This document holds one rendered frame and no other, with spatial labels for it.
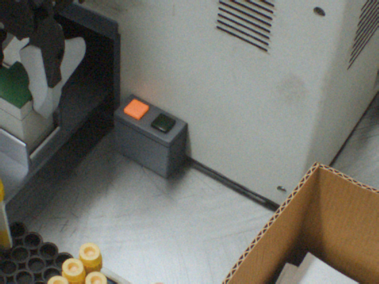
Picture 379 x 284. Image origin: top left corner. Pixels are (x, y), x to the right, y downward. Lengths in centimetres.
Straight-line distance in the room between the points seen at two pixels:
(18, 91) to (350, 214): 28
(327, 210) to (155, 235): 17
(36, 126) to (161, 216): 13
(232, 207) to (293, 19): 22
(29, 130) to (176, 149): 13
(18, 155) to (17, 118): 4
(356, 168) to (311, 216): 17
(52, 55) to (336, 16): 21
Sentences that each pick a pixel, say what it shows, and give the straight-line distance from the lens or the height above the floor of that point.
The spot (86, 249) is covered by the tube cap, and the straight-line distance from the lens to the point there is 60.
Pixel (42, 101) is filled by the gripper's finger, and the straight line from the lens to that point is 69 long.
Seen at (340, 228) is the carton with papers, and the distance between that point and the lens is 66.
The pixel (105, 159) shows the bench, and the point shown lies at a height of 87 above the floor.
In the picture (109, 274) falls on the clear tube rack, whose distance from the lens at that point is 64.
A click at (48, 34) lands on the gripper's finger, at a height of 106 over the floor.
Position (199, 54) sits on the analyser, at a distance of 69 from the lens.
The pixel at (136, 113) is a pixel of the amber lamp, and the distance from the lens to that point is 76.
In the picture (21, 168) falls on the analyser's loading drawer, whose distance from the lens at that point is 74.
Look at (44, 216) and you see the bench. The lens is 76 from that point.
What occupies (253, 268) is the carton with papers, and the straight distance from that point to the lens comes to 59.
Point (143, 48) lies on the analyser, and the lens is 73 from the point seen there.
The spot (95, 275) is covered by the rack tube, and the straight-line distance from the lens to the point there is 59.
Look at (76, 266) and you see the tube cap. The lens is 59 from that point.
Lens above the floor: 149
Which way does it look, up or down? 50 degrees down
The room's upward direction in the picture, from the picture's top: 5 degrees clockwise
